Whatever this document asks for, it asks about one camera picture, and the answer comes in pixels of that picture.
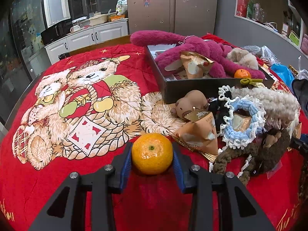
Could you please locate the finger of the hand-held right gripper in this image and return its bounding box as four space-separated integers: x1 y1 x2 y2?
290 133 308 155

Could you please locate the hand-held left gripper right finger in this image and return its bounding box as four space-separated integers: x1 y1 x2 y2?
171 143 276 231

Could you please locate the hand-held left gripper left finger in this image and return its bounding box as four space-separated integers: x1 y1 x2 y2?
29 141 133 231

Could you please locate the orange tangerine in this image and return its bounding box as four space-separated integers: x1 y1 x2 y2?
234 69 252 79
131 132 174 176

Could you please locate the black shallow box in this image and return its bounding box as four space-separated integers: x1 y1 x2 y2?
144 44 275 104

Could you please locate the beige fluffy plush toy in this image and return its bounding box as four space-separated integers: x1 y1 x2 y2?
226 48 259 70

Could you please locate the gold snack packet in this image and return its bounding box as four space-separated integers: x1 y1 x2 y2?
171 109 219 162
232 112 253 135
179 51 215 80

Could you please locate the magenta plush bear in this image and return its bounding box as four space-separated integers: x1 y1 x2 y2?
130 30 266 80

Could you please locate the brown plush monkey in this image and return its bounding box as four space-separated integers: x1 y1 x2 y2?
212 127 293 186

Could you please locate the red printed blanket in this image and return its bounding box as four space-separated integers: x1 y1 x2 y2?
0 35 308 231

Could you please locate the dark grey cloth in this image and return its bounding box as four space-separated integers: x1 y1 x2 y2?
292 78 308 116

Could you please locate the cream woolly plush toy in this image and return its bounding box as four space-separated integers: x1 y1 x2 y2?
230 85 301 130

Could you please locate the blue crochet scrunchie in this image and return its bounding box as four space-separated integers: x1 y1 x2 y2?
220 96 266 150

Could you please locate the black lace scrunchie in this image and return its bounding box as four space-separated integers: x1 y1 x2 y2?
208 85 235 135

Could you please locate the knotted clear plastic bag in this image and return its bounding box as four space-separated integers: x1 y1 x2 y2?
297 55 308 80

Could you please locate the brown doll head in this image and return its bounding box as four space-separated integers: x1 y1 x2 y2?
170 90 210 122

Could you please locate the blue bag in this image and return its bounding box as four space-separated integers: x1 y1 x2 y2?
271 63 295 85

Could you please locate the green flower clip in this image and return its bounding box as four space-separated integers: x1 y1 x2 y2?
241 77 264 87

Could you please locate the crumpled clear plastic bag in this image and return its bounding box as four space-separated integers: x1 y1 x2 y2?
243 45 281 63

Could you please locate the small green white box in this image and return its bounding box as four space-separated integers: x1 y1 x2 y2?
288 31 300 46

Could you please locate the clear glass bottle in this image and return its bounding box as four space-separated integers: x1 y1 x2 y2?
253 3 266 22

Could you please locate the white kitchen cabinet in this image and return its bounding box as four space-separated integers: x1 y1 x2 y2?
45 20 129 64

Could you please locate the red gift box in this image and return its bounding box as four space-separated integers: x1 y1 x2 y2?
236 0 249 18

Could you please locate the orange food pack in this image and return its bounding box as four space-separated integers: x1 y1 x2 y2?
108 14 126 22

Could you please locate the cream plastic basin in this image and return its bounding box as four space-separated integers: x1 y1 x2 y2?
89 14 109 26

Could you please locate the black microwave oven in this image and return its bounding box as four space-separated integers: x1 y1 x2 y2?
40 19 73 45

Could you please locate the white plastic bag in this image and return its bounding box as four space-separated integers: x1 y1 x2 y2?
116 0 128 16

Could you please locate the steel double-door refrigerator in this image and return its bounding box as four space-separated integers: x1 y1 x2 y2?
126 0 218 35

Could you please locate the glass sliding door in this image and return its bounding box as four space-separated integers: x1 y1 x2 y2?
10 0 49 77

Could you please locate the white wall shelf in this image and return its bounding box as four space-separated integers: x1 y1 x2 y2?
234 0 308 58

